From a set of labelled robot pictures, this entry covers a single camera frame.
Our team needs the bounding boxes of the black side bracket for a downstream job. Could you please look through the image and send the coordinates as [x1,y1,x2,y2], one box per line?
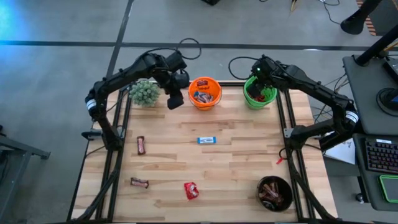
[81,129,103,141]

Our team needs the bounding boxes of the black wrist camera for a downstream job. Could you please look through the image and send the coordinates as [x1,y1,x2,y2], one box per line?
[167,93,185,111]
[247,83,264,100]

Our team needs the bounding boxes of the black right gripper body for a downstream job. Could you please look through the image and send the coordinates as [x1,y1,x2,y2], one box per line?
[250,57,277,94]

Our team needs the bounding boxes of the green plastic bucket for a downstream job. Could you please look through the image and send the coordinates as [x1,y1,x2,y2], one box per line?
[243,75,278,111]

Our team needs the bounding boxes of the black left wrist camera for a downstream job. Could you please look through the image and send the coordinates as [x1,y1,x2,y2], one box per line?
[167,93,185,111]

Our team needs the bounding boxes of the red white striped strip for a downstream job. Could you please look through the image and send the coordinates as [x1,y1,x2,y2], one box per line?
[356,0,377,37]

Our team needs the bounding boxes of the grey metal stand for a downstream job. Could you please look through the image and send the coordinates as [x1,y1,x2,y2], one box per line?
[0,124,51,224]

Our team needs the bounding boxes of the black floor cable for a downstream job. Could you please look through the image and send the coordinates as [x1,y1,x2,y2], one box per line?
[318,0,342,26]

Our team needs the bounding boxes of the orange plastic bucket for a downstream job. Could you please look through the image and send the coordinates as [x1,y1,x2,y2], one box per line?
[187,76,223,112]

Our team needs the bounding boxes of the grey desk top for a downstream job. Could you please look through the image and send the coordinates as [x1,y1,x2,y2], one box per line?
[342,54,398,135]

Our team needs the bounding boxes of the dark grey desk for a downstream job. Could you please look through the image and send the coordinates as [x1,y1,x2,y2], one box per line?
[353,133,398,212]

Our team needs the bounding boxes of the green potted plant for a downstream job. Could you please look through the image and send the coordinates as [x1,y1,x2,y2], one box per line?
[129,79,162,108]

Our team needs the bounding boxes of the black aluminium table frame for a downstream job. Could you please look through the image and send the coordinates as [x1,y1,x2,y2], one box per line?
[67,81,338,224]

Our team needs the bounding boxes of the black round desk device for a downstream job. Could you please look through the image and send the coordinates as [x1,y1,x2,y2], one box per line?
[376,87,398,118]

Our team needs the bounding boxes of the white paper sheet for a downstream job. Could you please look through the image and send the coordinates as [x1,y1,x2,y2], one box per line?
[325,139,356,165]

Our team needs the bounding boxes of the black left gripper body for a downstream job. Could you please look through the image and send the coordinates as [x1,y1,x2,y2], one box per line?
[161,70,191,95]

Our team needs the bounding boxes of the green-edged mouse pad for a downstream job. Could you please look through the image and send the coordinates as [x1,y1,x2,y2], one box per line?
[379,174,398,203]

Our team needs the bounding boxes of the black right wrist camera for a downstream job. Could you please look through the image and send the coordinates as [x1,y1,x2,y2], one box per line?
[247,83,264,100]

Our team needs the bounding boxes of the dark laptop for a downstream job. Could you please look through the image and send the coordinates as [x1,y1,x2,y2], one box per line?
[382,57,398,84]

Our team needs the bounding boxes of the black diagonal pole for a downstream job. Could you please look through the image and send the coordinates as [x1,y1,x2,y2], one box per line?
[354,24,398,67]

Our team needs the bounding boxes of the black round bowl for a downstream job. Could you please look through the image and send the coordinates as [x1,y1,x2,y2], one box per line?
[256,175,294,213]

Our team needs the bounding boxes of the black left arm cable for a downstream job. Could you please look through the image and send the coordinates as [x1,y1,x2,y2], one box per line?
[146,37,203,61]

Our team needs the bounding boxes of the backlit black keyboard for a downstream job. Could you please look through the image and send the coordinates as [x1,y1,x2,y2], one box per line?
[365,139,398,174]

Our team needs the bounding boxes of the black pole with base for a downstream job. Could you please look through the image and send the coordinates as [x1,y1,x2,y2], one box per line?
[340,0,384,35]

